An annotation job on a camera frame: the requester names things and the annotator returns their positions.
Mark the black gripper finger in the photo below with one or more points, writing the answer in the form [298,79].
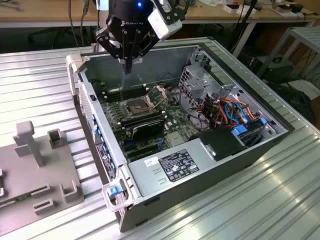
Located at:
[110,50]
[147,46]

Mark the CPU socket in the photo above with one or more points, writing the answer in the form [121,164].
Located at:
[136,108]

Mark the black RAM slot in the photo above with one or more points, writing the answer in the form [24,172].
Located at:
[127,94]
[125,89]

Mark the black office chair base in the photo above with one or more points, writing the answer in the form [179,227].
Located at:
[61,32]

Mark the silver drive cage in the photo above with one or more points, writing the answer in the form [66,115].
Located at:
[197,86]

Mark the black RAM stick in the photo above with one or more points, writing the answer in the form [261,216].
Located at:
[142,117]

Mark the green motherboard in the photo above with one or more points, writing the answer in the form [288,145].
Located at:
[175,120]

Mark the black graphics card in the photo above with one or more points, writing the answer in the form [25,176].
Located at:
[147,130]

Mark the white box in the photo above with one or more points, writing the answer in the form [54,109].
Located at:
[227,8]

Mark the silver chipset heatsink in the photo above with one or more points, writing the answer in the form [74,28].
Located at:
[176,139]

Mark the black expansion slot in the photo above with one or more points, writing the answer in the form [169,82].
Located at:
[143,151]
[142,146]

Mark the black drive box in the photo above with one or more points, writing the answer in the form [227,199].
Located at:
[222,142]

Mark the hard disk in blue carrier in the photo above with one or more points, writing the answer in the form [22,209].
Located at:
[239,130]

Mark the silver power supply unit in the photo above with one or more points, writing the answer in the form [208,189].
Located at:
[150,180]

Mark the brown cardboard box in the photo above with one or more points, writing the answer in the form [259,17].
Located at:
[280,10]

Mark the blue case latch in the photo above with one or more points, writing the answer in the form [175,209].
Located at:
[113,192]

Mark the grey parts rack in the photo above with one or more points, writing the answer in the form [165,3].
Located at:
[37,175]

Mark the open grey PC case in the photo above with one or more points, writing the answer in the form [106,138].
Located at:
[200,190]

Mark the small black box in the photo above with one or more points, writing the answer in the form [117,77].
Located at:
[297,8]

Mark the dark side panel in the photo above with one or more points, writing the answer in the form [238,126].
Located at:
[295,100]

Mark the green RAM stick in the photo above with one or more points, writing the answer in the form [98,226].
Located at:
[10,203]

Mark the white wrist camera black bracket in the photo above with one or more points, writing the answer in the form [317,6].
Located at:
[162,27]

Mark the wooden desk white frame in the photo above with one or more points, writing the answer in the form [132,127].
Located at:
[212,14]
[37,12]

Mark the silver metal frame table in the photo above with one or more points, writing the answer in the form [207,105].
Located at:
[307,33]

